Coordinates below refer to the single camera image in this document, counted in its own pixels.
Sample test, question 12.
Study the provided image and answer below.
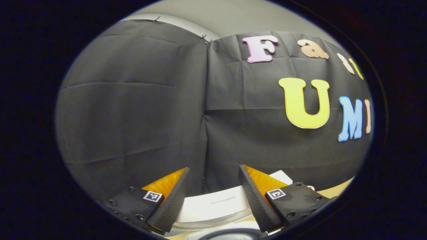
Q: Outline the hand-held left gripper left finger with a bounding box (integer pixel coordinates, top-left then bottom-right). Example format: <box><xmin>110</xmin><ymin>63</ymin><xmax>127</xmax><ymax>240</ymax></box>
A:
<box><xmin>100</xmin><ymin>167</ymin><xmax>190</xmax><ymax>233</ymax></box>

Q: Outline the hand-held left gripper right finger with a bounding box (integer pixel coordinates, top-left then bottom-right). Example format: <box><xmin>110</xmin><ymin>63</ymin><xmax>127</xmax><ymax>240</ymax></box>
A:
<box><xmin>239</xmin><ymin>165</ymin><xmax>331</xmax><ymax>233</ymax></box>

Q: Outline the white rice cooker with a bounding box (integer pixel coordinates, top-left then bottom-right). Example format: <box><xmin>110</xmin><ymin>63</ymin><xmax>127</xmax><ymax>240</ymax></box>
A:
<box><xmin>172</xmin><ymin>170</ymin><xmax>294</xmax><ymax>240</ymax></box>

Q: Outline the black backdrop cloth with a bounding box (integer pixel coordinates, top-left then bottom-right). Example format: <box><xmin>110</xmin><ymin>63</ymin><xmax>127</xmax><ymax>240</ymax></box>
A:
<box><xmin>55</xmin><ymin>19</ymin><xmax>374</xmax><ymax>202</ymax></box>

